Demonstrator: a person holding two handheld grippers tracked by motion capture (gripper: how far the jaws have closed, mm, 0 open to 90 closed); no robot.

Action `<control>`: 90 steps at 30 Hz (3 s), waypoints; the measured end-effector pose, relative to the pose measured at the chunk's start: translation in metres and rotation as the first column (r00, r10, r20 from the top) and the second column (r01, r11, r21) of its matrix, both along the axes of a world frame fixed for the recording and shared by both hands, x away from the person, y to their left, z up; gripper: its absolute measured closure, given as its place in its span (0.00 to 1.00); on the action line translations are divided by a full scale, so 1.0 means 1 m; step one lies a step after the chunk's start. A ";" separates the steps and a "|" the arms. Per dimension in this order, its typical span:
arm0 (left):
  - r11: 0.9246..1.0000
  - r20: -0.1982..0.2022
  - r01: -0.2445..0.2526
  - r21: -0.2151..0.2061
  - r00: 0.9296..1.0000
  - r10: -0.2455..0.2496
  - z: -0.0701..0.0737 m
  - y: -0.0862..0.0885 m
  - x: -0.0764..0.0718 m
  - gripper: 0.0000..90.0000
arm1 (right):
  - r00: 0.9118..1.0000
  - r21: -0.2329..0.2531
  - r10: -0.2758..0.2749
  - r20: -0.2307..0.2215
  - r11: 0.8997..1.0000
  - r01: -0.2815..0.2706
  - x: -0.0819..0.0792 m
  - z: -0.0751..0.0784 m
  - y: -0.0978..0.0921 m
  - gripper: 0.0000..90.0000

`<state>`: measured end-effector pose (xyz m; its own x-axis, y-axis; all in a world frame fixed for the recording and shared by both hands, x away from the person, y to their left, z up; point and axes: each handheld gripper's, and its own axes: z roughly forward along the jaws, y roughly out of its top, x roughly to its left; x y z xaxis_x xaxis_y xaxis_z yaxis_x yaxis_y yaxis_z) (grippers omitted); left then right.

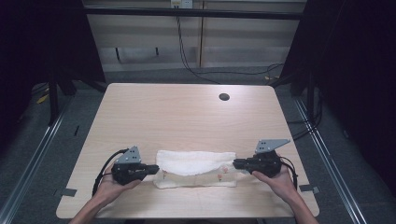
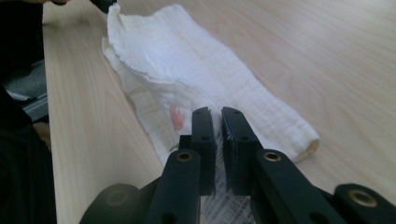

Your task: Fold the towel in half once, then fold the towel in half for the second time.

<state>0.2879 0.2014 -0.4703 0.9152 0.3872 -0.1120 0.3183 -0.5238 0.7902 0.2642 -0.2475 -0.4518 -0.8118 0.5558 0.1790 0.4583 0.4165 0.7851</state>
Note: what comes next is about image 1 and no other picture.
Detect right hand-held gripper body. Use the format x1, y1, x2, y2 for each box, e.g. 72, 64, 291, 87
246, 138, 291, 179

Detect person's right hand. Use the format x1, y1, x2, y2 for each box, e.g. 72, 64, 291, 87
251, 163, 301, 203

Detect white wall socket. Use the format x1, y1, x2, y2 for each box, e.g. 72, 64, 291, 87
170, 0, 194, 9

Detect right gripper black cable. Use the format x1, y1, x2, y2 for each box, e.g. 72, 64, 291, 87
278, 156, 299, 190

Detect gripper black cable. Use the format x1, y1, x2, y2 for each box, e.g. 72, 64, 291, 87
278, 156, 299, 190
92, 147, 130, 198

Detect person's left hand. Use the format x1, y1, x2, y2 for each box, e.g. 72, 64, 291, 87
92, 166, 143, 207

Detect black metal stand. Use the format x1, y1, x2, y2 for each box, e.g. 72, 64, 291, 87
47, 73, 61, 127

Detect black curtain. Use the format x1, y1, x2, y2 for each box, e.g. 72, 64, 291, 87
0, 0, 106, 157
270, 0, 396, 188

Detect black horizontal bar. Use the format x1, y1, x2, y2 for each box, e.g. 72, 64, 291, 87
83, 7, 307, 21

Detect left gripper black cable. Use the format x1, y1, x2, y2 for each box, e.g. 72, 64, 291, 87
92, 147, 130, 198

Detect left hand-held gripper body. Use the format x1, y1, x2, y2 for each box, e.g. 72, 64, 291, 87
110, 145, 148, 187

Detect metal floor rail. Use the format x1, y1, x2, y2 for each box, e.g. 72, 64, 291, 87
293, 96, 369, 224
0, 94, 74, 224

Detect black floor cables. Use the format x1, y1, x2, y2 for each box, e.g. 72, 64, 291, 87
288, 87, 324, 142

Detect hanging black cable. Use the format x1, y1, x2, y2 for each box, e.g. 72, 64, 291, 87
175, 16, 221, 85

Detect grey tape patch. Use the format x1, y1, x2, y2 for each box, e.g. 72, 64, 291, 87
299, 184, 320, 194
53, 188, 78, 198

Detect white printed cloth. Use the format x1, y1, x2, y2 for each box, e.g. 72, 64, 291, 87
152, 149, 250, 189

